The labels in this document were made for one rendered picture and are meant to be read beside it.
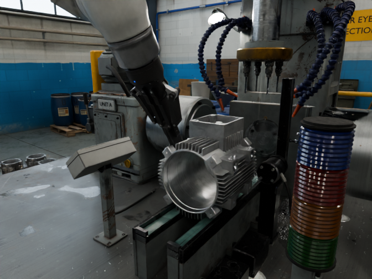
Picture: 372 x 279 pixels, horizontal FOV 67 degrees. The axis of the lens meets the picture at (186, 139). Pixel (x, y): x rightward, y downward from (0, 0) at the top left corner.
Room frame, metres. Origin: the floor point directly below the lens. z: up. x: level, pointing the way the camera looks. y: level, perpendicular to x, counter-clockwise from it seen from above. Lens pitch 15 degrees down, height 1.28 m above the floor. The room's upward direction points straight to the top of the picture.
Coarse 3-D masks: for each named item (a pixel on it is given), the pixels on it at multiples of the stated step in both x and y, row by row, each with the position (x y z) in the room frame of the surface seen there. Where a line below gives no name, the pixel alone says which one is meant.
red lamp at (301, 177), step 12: (300, 168) 0.32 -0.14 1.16; (312, 168) 0.31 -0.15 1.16; (348, 168) 0.31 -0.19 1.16; (300, 180) 0.32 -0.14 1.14; (312, 180) 0.31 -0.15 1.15; (324, 180) 0.30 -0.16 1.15; (336, 180) 0.30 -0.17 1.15; (300, 192) 0.32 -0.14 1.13; (312, 192) 0.30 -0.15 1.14; (324, 192) 0.30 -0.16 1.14; (336, 192) 0.30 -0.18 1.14; (324, 204) 0.30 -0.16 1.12; (336, 204) 0.30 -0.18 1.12
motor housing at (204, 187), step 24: (192, 144) 0.61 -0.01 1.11; (216, 144) 0.65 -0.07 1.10; (240, 144) 0.73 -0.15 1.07; (168, 168) 0.67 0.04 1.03; (192, 168) 0.76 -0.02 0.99; (216, 168) 0.59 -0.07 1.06; (240, 168) 0.65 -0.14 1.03; (168, 192) 0.65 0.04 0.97; (192, 192) 0.69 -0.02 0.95; (216, 192) 0.57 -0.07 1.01; (240, 192) 0.66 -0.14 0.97; (192, 216) 0.61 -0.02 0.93
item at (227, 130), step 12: (192, 120) 0.71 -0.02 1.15; (204, 120) 0.76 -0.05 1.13; (216, 120) 0.79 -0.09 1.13; (228, 120) 0.77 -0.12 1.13; (240, 120) 0.73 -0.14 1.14; (192, 132) 0.70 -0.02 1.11; (204, 132) 0.68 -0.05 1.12; (216, 132) 0.66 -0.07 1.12; (228, 132) 0.67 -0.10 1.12; (240, 132) 0.73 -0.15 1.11; (228, 144) 0.66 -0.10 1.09
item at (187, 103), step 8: (184, 96) 1.10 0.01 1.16; (192, 96) 1.09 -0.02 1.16; (184, 104) 1.03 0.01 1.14; (192, 104) 1.01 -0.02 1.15; (200, 104) 1.04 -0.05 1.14; (208, 104) 1.10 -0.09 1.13; (184, 112) 0.99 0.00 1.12; (192, 112) 1.00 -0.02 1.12; (200, 112) 1.04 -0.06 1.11; (208, 112) 1.09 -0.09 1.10; (184, 120) 0.98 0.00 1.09; (152, 128) 1.05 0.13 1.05; (160, 128) 1.03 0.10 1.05; (184, 128) 0.97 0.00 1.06; (152, 136) 1.05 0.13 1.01; (160, 136) 1.03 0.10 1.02; (184, 136) 0.97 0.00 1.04; (152, 144) 1.10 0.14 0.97; (160, 144) 1.04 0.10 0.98; (168, 144) 1.02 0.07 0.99
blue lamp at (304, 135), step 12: (300, 132) 0.33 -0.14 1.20; (312, 132) 0.31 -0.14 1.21; (324, 132) 0.30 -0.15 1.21; (336, 132) 0.30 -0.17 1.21; (348, 132) 0.30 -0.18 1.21; (300, 144) 0.33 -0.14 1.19; (312, 144) 0.31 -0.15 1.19; (324, 144) 0.30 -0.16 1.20; (336, 144) 0.30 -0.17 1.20; (348, 144) 0.30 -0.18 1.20; (300, 156) 0.33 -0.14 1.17; (312, 156) 0.31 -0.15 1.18; (324, 156) 0.30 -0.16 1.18; (336, 156) 0.30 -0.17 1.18; (348, 156) 0.30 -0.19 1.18; (324, 168) 0.30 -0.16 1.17; (336, 168) 0.30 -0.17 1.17
